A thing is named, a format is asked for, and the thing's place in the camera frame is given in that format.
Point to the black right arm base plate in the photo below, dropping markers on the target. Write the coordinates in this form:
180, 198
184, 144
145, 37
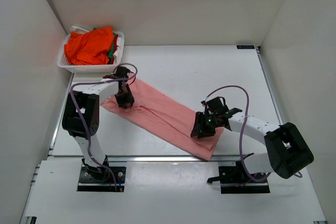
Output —
233, 181

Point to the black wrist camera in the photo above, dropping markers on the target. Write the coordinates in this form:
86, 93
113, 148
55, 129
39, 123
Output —
122, 72
217, 105

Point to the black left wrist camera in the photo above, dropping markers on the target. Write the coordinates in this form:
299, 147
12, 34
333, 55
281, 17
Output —
122, 72

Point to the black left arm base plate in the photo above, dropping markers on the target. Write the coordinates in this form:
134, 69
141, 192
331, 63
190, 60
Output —
88, 183

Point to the pink t shirt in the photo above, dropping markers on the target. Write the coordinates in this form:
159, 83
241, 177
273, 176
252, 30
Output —
165, 118

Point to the orange t shirt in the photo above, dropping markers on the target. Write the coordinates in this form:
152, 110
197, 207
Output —
79, 49

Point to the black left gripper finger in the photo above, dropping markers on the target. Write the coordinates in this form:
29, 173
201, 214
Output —
119, 102
128, 99

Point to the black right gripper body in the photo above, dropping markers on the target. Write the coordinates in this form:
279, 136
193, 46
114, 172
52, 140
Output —
216, 116

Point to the red garment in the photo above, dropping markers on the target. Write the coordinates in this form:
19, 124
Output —
113, 48

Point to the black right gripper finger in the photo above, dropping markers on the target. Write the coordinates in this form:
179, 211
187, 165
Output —
203, 132
199, 122

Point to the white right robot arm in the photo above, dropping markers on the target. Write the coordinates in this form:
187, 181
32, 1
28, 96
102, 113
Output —
287, 152

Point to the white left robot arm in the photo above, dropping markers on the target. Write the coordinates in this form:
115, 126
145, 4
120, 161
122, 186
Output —
81, 118

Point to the white garment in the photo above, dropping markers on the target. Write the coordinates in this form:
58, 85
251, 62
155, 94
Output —
78, 29

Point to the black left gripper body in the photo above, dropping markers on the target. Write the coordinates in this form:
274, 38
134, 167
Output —
119, 92

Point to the black label plate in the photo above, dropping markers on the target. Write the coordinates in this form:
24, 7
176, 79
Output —
245, 47

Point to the white plastic basket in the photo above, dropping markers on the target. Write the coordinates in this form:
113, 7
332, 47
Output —
62, 61

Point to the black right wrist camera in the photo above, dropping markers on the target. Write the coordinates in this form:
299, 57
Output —
217, 105

